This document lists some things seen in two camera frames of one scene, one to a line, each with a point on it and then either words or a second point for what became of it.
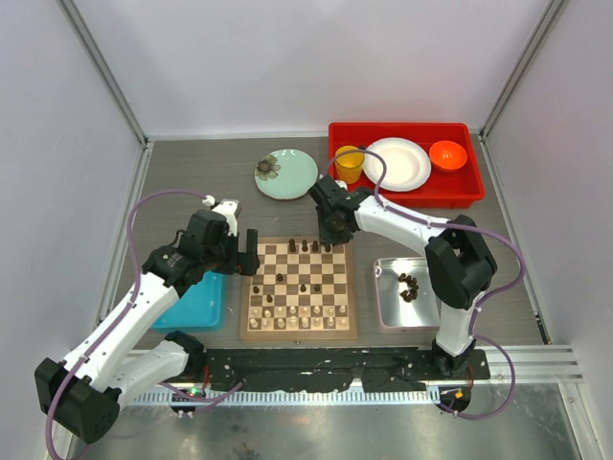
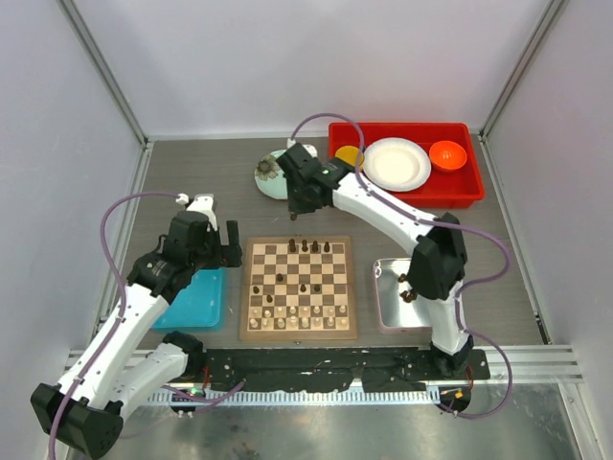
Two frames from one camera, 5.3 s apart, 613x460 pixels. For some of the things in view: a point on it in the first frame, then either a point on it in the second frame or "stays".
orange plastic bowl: [447, 156] stays
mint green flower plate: [285, 173] stays
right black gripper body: [324, 213] to [294, 183]
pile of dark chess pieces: [410, 294] stays
